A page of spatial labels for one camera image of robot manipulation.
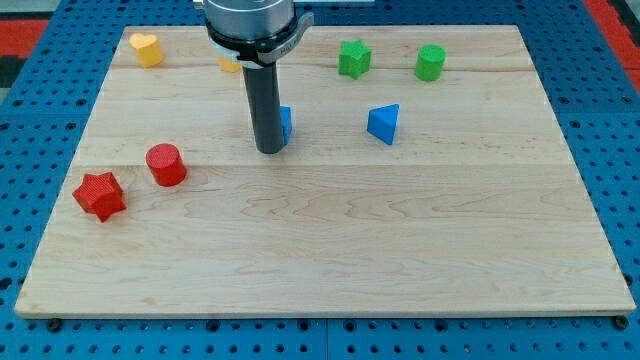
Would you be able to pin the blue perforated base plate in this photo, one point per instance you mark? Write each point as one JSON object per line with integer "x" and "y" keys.
{"x": 62, "y": 54}

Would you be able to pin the green cylinder block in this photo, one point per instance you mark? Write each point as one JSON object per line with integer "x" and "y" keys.
{"x": 429, "y": 63}

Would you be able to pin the wooden board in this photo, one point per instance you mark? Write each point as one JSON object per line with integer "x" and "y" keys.
{"x": 476, "y": 210}

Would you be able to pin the blue triangular prism block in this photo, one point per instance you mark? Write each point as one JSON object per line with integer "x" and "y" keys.
{"x": 382, "y": 123}

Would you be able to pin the yellow block behind arm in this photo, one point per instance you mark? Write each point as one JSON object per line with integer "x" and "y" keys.
{"x": 227, "y": 65}

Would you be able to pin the yellow heart block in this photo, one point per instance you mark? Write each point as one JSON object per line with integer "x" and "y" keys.
{"x": 147, "y": 49}

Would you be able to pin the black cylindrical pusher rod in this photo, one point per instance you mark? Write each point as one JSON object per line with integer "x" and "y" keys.
{"x": 264, "y": 103}

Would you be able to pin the red cylinder block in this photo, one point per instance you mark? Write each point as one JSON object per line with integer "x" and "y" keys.
{"x": 166, "y": 165}

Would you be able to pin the green star block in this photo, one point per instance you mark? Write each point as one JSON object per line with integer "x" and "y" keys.
{"x": 354, "y": 58}

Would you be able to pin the red star block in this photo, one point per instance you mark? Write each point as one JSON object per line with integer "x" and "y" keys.
{"x": 100, "y": 195}

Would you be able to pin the blue cube block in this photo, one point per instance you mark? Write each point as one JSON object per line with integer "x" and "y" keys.
{"x": 286, "y": 123}

